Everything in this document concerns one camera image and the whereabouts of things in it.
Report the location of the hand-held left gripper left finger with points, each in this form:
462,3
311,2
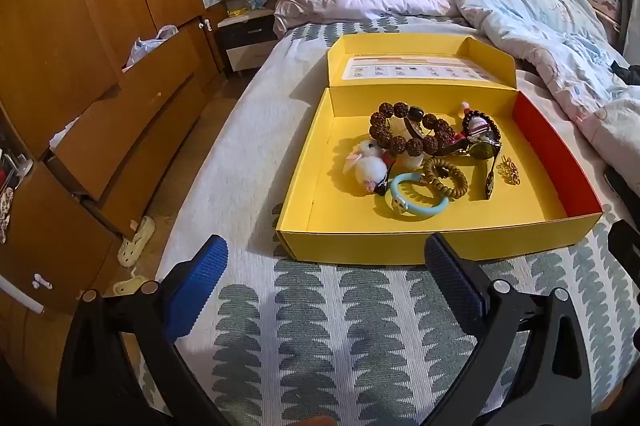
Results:
197,291

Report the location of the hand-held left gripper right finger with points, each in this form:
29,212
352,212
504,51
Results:
455,286

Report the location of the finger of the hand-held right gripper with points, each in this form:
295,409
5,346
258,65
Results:
629,241

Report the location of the black hair clip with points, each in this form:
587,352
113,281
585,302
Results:
384,186

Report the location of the gold crystal hair clip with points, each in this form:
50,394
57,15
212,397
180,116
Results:
509,169

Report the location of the yellow cardboard box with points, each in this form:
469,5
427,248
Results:
350,196

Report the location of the silver wristwatch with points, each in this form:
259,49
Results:
482,149

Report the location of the red white charm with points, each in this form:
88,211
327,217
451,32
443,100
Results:
466,109

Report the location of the white green patterned bedsheet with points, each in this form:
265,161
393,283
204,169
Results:
325,346

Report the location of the black cloth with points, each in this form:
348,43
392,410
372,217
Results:
627,73

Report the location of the light blue printed quilt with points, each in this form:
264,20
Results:
525,15

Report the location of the plastic bag in drawer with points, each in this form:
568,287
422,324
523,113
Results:
147,45

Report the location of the black white nightstand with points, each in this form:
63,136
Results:
245,40

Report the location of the wooden wardrobe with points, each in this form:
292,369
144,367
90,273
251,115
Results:
75,5

